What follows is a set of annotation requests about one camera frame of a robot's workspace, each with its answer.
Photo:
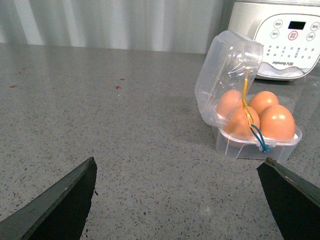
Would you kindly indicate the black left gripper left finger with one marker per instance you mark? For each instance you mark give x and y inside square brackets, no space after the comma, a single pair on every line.
[59,213]

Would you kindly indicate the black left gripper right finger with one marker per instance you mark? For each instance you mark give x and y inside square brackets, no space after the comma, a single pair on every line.
[293,201]

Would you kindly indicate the brown top egg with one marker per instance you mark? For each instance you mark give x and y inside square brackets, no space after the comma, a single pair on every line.
[277,122]

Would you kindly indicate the clear plastic egg box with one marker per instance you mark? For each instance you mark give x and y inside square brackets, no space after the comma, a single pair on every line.
[229,57]

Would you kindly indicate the brown egg front left box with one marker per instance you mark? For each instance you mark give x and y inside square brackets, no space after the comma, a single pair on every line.
[238,126]

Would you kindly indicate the brown egg box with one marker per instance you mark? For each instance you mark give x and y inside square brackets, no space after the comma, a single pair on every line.
[262,100]
[238,126]
[228,101]

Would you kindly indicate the brown egg back right box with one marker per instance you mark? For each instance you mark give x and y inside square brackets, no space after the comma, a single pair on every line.
[262,100]

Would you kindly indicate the brown egg back left box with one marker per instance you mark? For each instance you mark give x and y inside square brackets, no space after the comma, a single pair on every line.
[228,101]

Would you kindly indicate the blue rubber band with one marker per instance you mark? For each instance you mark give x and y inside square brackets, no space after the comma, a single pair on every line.
[258,135]

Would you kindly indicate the yellow rubber band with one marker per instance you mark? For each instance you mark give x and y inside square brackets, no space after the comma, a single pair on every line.
[248,115]

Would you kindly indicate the white soy milk maker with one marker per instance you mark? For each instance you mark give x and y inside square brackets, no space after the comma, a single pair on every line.
[288,30]

